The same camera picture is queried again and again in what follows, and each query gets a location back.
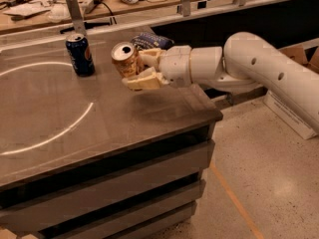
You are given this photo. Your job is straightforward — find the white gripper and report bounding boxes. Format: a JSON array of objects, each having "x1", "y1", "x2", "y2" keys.
[{"x1": 122, "y1": 46, "x2": 191, "y2": 91}]

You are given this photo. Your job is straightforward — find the metal bracket post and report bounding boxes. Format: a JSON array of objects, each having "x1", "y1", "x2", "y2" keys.
[{"x1": 66, "y1": 0, "x2": 87, "y2": 36}]

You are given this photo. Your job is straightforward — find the orange LaCroix can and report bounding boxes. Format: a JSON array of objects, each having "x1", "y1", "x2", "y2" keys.
[{"x1": 111, "y1": 42, "x2": 145, "y2": 78}]

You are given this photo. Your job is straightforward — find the blue Pepsi can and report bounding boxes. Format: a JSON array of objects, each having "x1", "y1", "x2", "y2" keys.
[{"x1": 65, "y1": 33, "x2": 95, "y2": 77}]

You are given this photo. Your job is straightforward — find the white cardboard box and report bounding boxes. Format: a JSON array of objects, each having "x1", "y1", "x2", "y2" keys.
[{"x1": 263, "y1": 91, "x2": 317, "y2": 139}]

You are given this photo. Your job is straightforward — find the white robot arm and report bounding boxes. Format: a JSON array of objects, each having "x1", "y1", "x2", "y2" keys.
[{"x1": 123, "y1": 32, "x2": 319, "y2": 132}]

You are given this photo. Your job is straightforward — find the grey drawer cabinet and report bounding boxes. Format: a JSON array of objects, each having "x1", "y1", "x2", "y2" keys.
[{"x1": 0, "y1": 122, "x2": 216, "y2": 239}]

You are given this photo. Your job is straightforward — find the blue chip bag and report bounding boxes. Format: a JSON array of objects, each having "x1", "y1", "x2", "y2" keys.
[{"x1": 131, "y1": 32, "x2": 174, "y2": 50}]

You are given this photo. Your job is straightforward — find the white paper sheets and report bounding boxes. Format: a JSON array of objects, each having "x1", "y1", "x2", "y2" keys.
[{"x1": 4, "y1": 3, "x2": 51, "y2": 16}]

